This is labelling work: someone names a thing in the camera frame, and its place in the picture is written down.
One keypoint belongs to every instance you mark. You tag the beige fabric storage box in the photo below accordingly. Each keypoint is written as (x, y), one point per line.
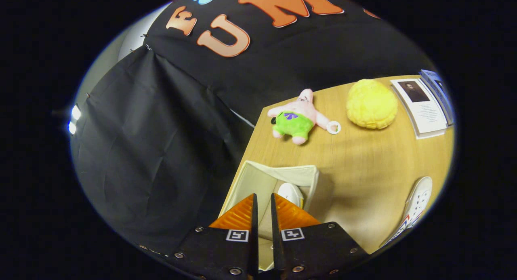
(258, 179)

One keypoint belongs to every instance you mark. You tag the blue book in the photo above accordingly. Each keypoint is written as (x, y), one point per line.
(436, 84)

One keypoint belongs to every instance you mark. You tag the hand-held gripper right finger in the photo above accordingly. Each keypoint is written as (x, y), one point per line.
(275, 239)

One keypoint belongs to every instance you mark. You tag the white book with portrait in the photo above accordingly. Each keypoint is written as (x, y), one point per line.
(424, 110)

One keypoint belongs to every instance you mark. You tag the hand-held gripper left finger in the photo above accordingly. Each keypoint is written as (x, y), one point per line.
(255, 239)

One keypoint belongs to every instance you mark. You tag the yellow bread-shaped plush toy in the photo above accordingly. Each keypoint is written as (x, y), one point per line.
(371, 104)

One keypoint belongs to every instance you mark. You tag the pink starfish plush toy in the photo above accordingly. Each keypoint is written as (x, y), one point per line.
(295, 122)

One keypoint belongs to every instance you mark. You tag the white canvas shoe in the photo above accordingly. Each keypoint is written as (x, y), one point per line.
(418, 203)
(291, 193)

